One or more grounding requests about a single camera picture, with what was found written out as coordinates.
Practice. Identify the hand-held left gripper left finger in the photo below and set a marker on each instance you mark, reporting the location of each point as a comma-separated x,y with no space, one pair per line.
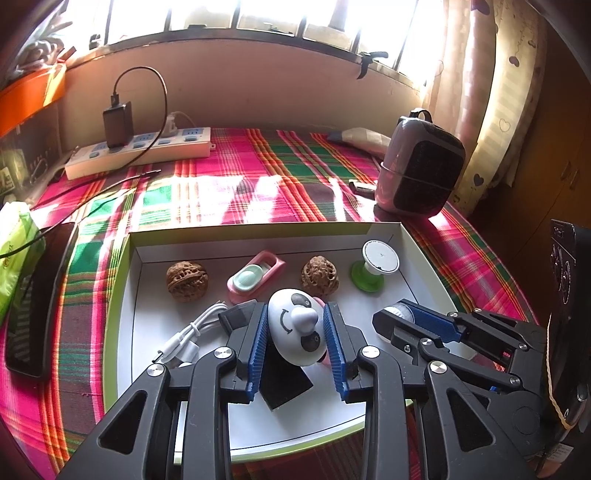
258,350

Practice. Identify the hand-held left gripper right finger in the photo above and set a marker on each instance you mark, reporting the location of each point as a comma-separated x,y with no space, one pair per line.
334,350

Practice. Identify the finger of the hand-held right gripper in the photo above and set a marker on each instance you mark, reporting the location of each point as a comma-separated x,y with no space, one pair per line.
434,321
397,332

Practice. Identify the white ribbed round knob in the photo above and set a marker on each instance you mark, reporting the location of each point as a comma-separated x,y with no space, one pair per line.
399,313

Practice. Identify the white panda toy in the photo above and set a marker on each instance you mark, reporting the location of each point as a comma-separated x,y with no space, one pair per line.
295,327

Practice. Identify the green white suction stand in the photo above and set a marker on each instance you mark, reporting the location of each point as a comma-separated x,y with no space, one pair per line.
374,265

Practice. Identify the pink small case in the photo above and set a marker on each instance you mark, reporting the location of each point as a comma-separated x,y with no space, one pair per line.
254,277

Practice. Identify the brown walnut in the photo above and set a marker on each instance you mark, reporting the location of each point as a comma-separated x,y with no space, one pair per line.
321,273
187,281

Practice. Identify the green white cardboard box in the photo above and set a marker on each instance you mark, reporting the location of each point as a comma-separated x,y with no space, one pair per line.
152,332

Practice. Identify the black printed bag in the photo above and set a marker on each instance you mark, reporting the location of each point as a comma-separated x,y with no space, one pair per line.
565,286

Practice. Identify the pink green plaid blanket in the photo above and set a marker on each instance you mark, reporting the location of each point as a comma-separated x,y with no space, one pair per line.
277,184

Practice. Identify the wooden cabinet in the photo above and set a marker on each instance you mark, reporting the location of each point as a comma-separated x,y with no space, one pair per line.
554,161

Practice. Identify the white power strip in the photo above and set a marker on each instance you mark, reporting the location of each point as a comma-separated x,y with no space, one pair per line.
184,147

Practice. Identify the black smartphone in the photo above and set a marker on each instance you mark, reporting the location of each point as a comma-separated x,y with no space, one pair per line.
37,300

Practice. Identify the heart print curtain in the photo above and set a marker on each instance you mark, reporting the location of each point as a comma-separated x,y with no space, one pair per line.
508,92

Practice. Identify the white plug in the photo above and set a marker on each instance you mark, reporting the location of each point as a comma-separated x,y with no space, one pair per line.
173,123

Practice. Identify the green tissue pack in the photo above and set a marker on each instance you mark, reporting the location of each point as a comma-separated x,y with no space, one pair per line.
14,258

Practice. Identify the black charger adapter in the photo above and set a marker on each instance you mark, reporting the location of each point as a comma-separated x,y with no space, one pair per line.
117,127

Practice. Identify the black window hook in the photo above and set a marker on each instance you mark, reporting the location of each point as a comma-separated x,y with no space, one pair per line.
367,62

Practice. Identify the barred window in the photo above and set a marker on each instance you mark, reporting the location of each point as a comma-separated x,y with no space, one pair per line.
277,14

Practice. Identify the orange tray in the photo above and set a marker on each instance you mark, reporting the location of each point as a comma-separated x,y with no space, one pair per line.
27,97

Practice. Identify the white plastic bag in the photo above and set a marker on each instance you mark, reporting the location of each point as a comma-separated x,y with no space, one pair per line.
37,50

